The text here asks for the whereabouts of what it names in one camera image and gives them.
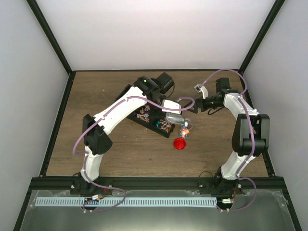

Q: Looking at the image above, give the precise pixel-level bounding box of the silver metal scoop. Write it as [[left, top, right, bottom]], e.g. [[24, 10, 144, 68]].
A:
[[165, 112, 185, 126]]

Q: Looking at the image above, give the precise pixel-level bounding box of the black candy tray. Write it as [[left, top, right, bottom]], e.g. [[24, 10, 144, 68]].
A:
[[115, 84, 175, 139]]

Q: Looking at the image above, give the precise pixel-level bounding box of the clear plastic jar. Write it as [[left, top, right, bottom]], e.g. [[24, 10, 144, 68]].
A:
[[179, 118, 193, 139]]

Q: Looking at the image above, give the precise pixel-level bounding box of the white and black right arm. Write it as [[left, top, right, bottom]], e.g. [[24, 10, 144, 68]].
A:
[[194, 78, 270, 194]]

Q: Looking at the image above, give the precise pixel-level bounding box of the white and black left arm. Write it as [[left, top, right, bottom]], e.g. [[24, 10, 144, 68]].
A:
[[80, 73, 184, 194]]

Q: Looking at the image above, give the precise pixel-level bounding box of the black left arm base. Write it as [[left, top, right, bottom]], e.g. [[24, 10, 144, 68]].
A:
[[70, 172, 113, 195]]

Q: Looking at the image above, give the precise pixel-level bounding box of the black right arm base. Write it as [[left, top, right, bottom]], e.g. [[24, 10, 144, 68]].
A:
[[197, 167, 239, 195]]

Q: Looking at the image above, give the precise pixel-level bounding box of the red jar lid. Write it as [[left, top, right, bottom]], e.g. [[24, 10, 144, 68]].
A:
[[173, 138, 186, 150]]

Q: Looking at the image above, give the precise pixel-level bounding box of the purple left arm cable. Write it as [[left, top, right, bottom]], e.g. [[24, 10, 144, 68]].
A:
[[72, 95, 195, 214]]

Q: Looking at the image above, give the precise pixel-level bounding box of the light blue slotted cable duct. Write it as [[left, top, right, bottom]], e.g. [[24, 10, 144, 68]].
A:
[[34, 197, 217, 207]]

